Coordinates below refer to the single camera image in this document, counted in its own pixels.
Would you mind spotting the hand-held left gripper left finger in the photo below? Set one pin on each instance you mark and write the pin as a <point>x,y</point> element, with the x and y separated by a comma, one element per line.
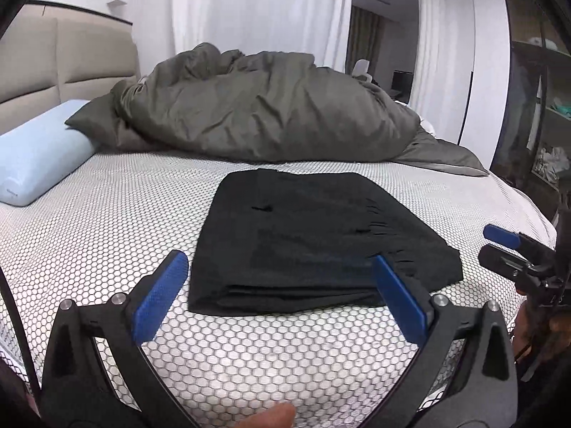
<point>160,294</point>

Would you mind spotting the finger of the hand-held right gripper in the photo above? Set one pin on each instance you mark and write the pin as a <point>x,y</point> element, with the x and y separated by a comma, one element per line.
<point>502,263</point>
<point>502,234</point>

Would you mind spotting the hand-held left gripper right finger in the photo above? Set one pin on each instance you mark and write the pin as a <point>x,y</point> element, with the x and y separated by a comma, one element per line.
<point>399,298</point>

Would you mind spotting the black pants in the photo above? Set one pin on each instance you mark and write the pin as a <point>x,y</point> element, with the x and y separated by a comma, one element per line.
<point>312,232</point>

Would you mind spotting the person's right hand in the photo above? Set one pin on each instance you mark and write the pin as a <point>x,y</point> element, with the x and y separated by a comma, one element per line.
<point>551,330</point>

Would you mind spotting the person's left hand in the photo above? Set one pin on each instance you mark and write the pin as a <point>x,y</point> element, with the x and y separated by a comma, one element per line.
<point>267,417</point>

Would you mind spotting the honeycomb pattern bed sheet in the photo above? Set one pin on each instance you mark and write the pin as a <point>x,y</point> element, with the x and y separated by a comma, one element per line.
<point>111,232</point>

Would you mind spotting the white crumpled cloth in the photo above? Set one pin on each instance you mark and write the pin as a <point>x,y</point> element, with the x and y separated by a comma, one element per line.
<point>553,162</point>

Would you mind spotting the teal folded cloth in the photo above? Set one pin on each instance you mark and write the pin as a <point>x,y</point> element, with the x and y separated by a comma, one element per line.
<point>562,110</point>

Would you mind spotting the glass door wardrobe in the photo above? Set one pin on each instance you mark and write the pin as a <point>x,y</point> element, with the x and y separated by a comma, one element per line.
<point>526,98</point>

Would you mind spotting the black monitor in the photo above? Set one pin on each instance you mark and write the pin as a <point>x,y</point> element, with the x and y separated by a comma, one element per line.
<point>402,80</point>

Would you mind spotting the light blue pillow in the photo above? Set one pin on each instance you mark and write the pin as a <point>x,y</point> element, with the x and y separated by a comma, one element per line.
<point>40,151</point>

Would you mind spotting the white curtain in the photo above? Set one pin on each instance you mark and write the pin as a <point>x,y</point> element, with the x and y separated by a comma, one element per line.
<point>435,53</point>
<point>245,9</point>

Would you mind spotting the grey duvet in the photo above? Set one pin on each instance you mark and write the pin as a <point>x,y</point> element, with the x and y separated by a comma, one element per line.
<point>267,107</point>

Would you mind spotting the white office chair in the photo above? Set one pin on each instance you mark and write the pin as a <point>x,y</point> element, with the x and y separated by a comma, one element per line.
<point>361,69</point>

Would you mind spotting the brown curtain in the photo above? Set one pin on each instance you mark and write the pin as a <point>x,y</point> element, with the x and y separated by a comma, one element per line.
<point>363,35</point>

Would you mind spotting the beige padded headboard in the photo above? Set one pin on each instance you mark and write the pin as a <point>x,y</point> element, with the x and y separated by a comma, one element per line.
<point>89,62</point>

